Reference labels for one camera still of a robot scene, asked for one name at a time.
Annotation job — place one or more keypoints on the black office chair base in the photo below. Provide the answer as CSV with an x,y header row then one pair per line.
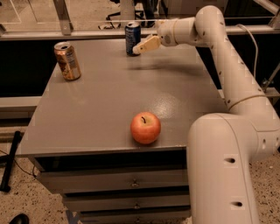
x,y
128,13

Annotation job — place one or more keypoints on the bottom grey drawer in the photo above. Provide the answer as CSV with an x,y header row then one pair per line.
x,y
140,216

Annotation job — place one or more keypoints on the red apple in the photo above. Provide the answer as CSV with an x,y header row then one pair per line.
x,y
145,128

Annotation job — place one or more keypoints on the grey metal railing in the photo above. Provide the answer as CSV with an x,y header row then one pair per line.
x,y
79,19

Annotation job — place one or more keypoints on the middle grey drawer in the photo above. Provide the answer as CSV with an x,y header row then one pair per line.
x,y
128,200

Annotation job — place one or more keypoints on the blue pepsi can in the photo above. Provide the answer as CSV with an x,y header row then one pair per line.
x,y
132,36

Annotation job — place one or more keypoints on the grey drawer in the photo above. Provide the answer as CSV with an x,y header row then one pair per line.
x,y
128,200
113,179
140,216

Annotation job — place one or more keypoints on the top grey drawer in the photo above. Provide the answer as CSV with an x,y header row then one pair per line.
x,y
113,179

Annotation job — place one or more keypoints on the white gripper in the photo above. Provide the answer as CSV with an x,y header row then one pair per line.
x,y
165,34

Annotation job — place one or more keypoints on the black bar on floor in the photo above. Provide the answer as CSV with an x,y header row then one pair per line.
x,y
7,162

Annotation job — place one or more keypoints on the grey drawer cabinet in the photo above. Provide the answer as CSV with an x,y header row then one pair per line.
x,y
85,124

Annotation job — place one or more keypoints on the black shoe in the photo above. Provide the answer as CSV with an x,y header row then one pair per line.
x,y
20,219

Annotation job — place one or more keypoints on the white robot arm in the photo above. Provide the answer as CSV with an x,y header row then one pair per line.
x,y
220,146

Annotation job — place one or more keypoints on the gold soda can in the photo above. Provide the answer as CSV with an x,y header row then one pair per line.
x,y
67,60

